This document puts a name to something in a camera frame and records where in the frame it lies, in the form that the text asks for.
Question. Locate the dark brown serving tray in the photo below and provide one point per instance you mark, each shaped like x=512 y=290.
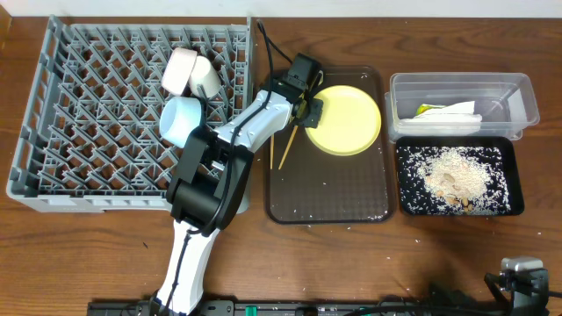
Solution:
x=314 y=187

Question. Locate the white cup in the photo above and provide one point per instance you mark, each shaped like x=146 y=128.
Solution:
x=204 y=80

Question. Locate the white napkin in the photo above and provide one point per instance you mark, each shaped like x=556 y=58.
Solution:
x=452 y=120

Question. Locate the yellow green wrapper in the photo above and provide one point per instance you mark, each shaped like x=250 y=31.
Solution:
x=426 y=107

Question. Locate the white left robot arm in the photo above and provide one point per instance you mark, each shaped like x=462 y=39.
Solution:
x=210 y=179

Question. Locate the wooden chopstick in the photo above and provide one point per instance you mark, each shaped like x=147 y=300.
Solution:
x=288 y=147
x=272 y=147

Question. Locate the light blue bowl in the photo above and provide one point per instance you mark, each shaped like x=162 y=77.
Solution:
x=180 y=116

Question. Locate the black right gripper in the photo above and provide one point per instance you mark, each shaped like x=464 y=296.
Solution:
x=492 y=280

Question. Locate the grey plastic dish rack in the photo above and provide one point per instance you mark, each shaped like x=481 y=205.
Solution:
x=89 y=140

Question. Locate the clear plastic waste bin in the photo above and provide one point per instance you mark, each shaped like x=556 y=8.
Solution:
x=506 y=101

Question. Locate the black food waste tray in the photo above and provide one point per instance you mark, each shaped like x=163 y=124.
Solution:
x=508 y=157

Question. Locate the yellow plate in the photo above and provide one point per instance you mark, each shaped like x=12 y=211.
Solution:
x=350 y=121

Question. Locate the rice and peanut pile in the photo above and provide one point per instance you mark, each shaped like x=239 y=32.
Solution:
x=452 y=181

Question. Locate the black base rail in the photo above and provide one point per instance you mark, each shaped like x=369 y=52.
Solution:
x=230 y=308

